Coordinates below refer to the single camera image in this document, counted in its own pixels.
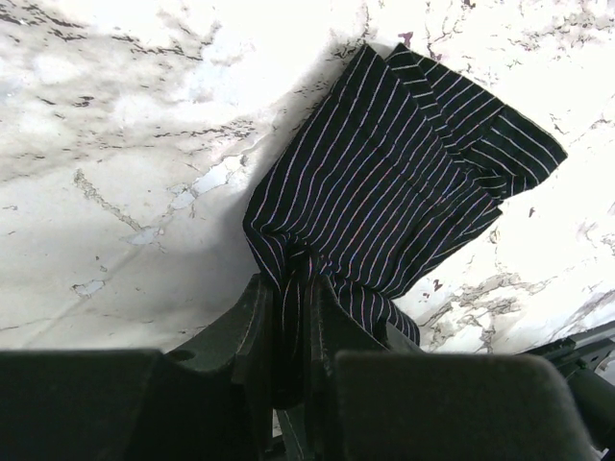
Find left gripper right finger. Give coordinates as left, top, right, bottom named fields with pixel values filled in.
left=305, top=277, right=594, bottom=460

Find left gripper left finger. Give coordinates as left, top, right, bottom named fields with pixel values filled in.
left=1, top=276, right=272, bottom=460

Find black patterned boxer underwear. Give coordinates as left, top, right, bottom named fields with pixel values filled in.
left=243, top=45, right=567, bottom=408

